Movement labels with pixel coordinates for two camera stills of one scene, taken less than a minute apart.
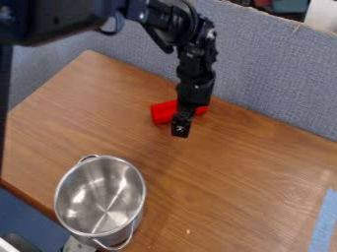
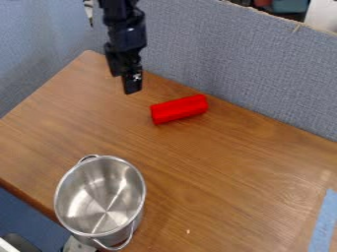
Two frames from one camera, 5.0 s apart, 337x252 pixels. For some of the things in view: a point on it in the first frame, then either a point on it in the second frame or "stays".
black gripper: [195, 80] to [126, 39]
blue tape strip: [325, 226] stays
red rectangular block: [163, 111] stays
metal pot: [99, 197] stays
